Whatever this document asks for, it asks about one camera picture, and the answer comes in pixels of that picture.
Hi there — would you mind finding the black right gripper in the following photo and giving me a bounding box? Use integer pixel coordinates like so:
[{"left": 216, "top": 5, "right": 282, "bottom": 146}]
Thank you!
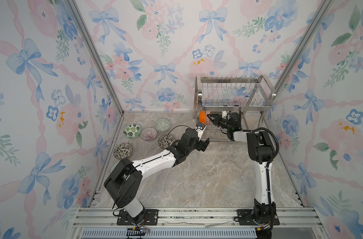
[{"left": 206, "top": 115, "right": 231, "bottom": 132}]

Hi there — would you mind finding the pink purple bowl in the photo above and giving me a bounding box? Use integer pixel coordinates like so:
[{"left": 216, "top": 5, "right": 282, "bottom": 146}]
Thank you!
[{"left": 205, "top": 111, "right": 210, "bottom": 121}]

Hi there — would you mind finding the orange white bowl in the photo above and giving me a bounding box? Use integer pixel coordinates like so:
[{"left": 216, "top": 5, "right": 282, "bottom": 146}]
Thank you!
[{"left": 199, "top": 111, "right": 206, "bottom": 124}]

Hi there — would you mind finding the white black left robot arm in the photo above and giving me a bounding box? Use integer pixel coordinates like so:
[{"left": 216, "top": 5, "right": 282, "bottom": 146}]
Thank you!
[{"left": 104, "top": 123, "right": 209, "bottom": 221}]

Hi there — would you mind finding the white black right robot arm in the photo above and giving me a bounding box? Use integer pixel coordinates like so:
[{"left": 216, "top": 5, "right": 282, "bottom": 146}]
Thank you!
[{"left": 207, "top": 113, "right": 279, "bottom": 230}]

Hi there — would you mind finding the stainless steel dish rack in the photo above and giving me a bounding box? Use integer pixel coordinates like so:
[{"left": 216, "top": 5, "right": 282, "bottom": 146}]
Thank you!
[{"left": 193, "top": 75, "right": 276, "bottom": 143}]

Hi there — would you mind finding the dark patterned bowl centre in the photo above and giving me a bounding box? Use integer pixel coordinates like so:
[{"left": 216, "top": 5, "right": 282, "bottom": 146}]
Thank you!
[{"left": 158, "top": 134, "right": 176, "bottom": 149}]

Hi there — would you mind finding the green geometric pattern bowl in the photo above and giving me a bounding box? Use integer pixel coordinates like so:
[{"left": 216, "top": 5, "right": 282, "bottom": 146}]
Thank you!
[{"left": 154, "top": 118, "right": 171, "bottom": 132}]

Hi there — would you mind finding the purple glass bowl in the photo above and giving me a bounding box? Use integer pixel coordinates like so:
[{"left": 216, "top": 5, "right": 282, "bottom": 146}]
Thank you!
[{"left": 140, "top": 127, "right": 158, "bottom": 141}]

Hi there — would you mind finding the green leaf pattern bowl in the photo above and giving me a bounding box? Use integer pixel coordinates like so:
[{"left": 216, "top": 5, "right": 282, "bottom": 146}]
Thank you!
[{"left": 123, "top": 123, "right": 142, "bottom": 139}]

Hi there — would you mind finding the dark speckled bowl left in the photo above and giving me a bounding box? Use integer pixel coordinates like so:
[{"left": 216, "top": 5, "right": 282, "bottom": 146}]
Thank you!
[{"left": 113, "top": 143, "right": 133, "bottom": 160}]

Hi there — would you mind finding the pale green celadon bowl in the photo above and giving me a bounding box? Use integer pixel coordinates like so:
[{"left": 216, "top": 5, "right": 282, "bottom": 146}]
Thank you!
[{"left": 110, "top": 162, "right": 118, "bottom": 172}]

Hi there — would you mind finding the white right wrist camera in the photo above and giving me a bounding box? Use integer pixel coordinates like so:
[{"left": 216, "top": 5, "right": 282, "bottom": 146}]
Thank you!
[{"left": 222, "top": 111, "right": 231, "bottom": 120}]

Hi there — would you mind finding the black corrugated cable conduit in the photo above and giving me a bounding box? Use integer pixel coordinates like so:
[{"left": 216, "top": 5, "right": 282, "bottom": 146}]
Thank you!
[{"left": 244, "top": 127, "right": 280, "bottom": 180}]

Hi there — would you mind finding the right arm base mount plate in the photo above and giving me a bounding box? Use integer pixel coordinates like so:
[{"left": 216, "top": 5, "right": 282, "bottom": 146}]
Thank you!
[{"left": 234, "top": 209, "right": 270, "bottom": 226}]

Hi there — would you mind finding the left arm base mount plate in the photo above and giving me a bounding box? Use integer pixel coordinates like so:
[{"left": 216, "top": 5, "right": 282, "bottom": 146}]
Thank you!
[{"left": 117, "top": 209, "right": 159, "bottom": 226}]

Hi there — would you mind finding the aluminium corner post right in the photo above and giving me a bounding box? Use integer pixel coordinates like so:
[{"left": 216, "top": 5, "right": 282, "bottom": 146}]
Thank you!
[{"left": 271, "top": 0, "right": 334, "bottom": 96}]

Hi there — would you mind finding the aluminium corner post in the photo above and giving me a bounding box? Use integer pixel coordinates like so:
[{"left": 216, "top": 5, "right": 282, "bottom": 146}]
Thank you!
[
  {"left": 64, "top": 0, "right": 124, "bottom": 117},
  {"left": 271, "top": 0, "right": 334, "bottom": 96}
]

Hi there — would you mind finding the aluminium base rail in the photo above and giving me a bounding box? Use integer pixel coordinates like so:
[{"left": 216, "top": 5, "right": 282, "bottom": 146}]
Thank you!
[{"left": 67, "top": 208, "right": 329, "bottom": 239}]

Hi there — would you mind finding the aluminium corner post left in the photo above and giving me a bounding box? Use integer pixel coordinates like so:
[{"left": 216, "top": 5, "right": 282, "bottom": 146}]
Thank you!
[{"left": 64, "top": 0, "right": 124, "bottom": 117}]

